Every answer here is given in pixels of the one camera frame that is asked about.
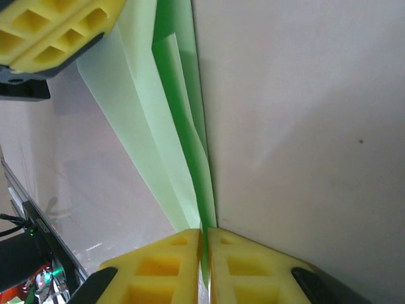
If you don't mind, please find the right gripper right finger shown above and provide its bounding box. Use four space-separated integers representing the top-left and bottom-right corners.
208 227 374 304

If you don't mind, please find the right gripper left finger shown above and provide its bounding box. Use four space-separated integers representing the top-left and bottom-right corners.
71 229 203 304

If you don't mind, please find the light green paper sheet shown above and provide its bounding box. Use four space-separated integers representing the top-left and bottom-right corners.
75 0 219 304

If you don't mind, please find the small circuit board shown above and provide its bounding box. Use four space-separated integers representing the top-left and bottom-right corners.
18 262 72 304

